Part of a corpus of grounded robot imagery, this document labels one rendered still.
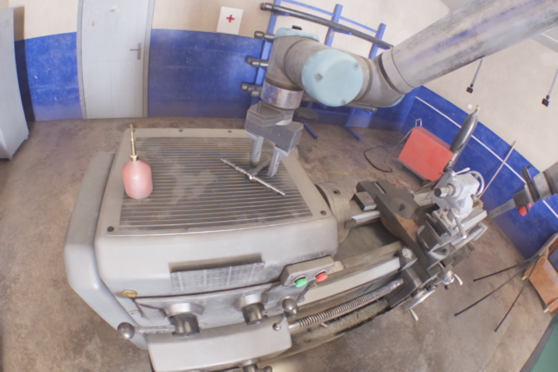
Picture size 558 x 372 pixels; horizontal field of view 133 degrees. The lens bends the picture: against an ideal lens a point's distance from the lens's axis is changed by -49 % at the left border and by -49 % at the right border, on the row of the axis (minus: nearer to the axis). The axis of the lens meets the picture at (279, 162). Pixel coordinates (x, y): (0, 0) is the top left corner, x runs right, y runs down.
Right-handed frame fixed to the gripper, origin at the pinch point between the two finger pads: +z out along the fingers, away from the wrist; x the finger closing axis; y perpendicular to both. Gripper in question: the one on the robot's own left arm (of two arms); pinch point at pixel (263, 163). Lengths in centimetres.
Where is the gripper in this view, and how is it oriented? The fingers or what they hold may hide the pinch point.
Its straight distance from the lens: 62.7
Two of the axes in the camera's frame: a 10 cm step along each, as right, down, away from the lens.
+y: 4.9, -3.9, 7.8
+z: -2.4, 8.0, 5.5
